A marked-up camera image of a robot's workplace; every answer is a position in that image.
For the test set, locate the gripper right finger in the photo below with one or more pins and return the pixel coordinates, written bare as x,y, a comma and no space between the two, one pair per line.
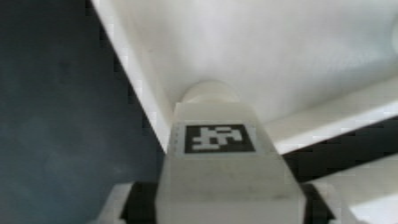
325,207

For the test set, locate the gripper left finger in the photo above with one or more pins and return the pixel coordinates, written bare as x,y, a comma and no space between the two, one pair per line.
127,208

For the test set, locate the white square table top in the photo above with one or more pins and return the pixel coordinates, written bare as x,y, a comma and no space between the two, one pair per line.
300,52

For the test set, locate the white U-shaped fence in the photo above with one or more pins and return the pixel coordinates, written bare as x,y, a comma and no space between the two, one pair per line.
358,192

